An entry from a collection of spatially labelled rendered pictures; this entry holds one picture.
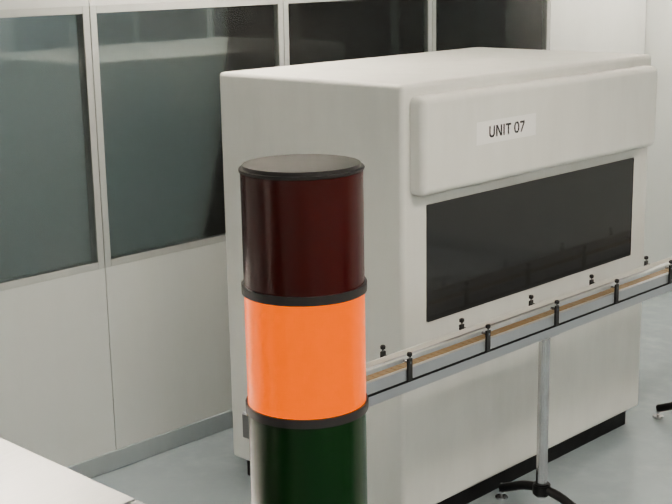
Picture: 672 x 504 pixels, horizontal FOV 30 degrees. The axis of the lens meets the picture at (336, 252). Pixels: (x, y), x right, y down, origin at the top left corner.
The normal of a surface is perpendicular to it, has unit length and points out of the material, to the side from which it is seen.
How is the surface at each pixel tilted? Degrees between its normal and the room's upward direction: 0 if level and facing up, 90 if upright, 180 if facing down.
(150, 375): 90
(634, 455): 0
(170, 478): 0
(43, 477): 0
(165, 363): 90
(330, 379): 90
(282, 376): 90
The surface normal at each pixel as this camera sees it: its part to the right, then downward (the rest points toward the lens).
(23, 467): -0.02, -0.97
